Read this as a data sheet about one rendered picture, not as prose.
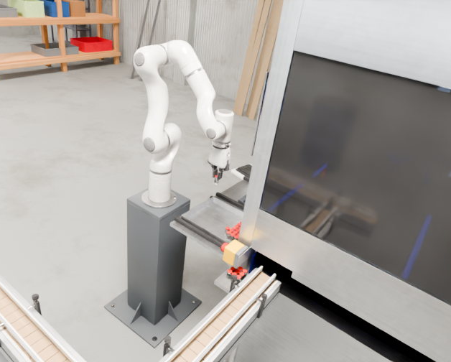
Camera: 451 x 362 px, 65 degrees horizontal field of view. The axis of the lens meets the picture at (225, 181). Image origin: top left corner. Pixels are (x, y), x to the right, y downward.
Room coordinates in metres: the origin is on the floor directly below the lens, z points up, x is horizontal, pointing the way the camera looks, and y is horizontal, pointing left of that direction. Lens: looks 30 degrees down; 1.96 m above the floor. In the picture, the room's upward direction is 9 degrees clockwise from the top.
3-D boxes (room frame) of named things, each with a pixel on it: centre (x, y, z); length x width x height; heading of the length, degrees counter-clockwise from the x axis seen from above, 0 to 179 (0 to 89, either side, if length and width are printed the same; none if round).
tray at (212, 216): (1.46, -0.02, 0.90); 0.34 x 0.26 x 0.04; 57
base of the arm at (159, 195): (1.64, 0.35, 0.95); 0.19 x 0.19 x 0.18
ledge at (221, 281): (1.09, -0.11, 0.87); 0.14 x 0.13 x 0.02; 58
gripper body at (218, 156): (1.51, 0.05, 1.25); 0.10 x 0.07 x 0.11; 58
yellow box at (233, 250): (1.13, -0.08, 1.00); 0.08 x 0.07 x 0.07; 58
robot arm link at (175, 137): (1.67, 0.34, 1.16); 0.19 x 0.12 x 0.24; 157
